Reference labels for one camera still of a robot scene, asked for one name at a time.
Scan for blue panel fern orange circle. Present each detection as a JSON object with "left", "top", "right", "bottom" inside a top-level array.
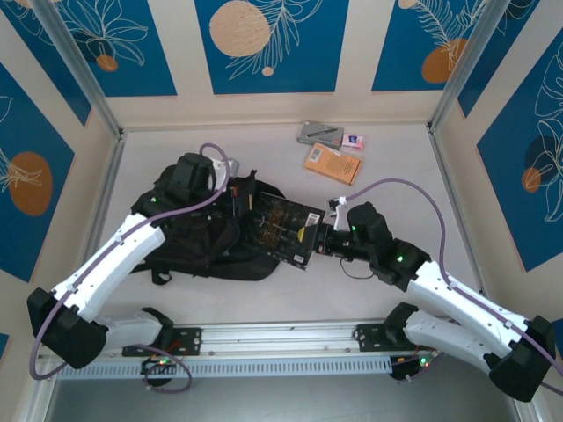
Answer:
[{"left": 371, "top": 0, "right": 494, "bottom": 93}]

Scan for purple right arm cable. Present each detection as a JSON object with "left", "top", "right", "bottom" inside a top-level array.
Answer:
[{"left": 341, "top": 178, "right": 563, "bottom": 397}]

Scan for aluminium side rail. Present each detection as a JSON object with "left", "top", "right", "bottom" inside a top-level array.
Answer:
[
  {"left": 65, "top": 129, "right": 128, "bottom": 329},
  {"left": 427, "top": 122, "right": 496, "bottom": 317}
]

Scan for blue panel orange circle leaves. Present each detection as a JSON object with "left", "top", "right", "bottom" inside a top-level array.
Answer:
[{"left": 0, "top": 61, "right": 76, "bottom": 284}]

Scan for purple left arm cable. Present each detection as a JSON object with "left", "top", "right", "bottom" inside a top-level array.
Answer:
[{"left": 33, "top": 142, "right": 232, "bottom": 393}]

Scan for blue panel white flower outline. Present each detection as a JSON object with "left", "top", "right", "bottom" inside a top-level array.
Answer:
[{"left": 477, "top": 41, "right": 563, "bottom": 273}]

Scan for orange box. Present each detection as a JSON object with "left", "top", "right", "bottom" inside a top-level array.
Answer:
[{"left": 302, "top": 142, "right": 364, "bottom": 187}]

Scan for blue panel white leaf outline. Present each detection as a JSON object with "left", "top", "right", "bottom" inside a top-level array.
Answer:
[{"left": 457, "top": 0, "right": 545, "bottom": 119}]

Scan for aluminium frame post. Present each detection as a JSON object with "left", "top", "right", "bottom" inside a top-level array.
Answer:
[
  {"left": 428, "top": 0, "right": 515, "bottom": 133},
  {"left": 31, "top": 0, "right": 124, "bottom": 140}
]

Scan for small circuit board green LED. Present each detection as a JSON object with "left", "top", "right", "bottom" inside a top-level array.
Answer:
[
  {"left": 139, "top": 356, "right": 179, "bottom": 375},
  {"left": 391, "top": 355, "right": 441, "bottom": 382}
]

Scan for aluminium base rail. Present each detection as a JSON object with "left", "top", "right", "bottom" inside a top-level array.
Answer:
[{"left": 37, "top": 316, "right": 523, "bottom": 365}]

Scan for thin black wire loop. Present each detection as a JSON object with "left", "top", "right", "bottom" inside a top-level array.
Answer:
[{"left": 340, "top": 257, "right": 375, "bottom": 280}]

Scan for grey pen box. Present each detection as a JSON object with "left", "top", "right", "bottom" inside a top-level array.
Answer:
[{"left": 296, "top": 120, "right": 346, "bottom": 150}]

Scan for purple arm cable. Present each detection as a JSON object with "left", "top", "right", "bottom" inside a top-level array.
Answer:
[
  {"left": 33, "top": 142, "right": 232, "bottom": 393},
  {"left": 341, "top": 178, "right": 563, "bottom": 397}
]

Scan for blue panel large beige circle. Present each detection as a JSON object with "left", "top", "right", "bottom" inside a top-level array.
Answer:
[{"left": 194, "top": 0, "right": 351, "bottom": 95}]

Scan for black book gold print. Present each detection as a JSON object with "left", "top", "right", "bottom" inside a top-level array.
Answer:
[{"left": 240, "top": 191, "right": 327, "bottom": 271}]

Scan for black fabric backpack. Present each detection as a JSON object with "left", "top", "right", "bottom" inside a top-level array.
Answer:
[{"left": 131, "top": 165, "right": 287, "bottom": 286}]

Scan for white slotted cable duct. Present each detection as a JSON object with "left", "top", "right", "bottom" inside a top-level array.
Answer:
[{"left": 55, "top": 355, "right": 393, "bottom": 382}]

